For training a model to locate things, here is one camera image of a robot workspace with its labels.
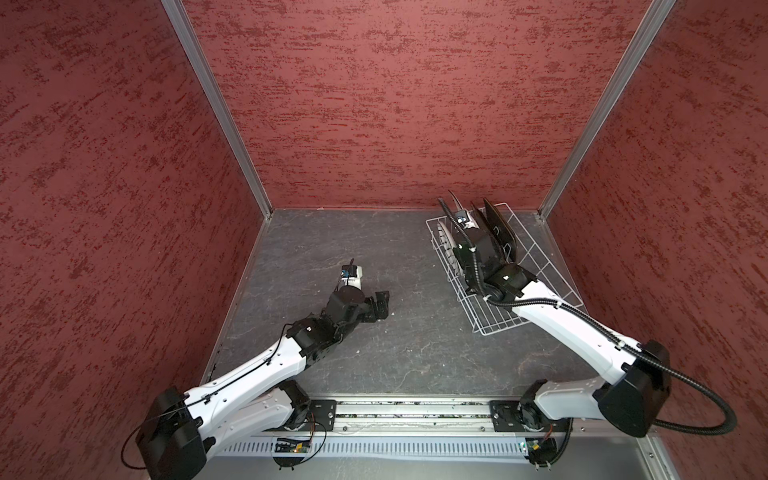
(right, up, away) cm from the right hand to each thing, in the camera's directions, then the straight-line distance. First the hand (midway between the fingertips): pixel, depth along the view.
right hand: (475, 239), depth 77 cm
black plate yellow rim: (+18, +3, +29) cm, 34 cm away
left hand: (-27, -17, +2) cm, 32 cm away
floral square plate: (+7, +5, +13) cm, 15 cm away
